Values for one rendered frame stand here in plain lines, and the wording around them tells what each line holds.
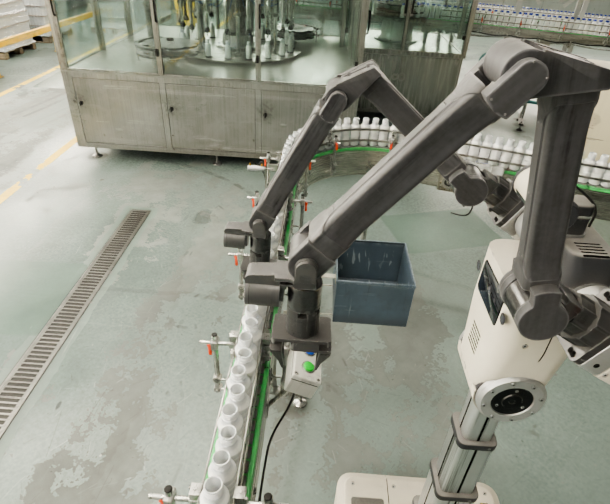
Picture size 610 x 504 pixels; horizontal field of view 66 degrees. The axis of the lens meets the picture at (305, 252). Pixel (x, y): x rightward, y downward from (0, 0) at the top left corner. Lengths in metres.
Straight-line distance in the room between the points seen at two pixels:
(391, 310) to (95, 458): 1.53
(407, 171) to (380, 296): 1.28
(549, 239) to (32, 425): 2.50
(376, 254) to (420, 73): 4.70
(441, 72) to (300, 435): 5.22
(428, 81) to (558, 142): 6.01
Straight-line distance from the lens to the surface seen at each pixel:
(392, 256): 2.16
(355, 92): 1.06
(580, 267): 1.02
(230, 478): 1.09
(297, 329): 0.80
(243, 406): 1.19
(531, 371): 1.18
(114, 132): 5.21
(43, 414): 2.82
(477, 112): 0.64
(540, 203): 0.73
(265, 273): 0.75
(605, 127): 5.32
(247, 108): 4.73
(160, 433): 2.57
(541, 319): 0.82
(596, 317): 0.89
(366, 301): 1.91
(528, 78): 0.62
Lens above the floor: 2.07
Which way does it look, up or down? 34 degrees down
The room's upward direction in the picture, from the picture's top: 4 degrees clockwise
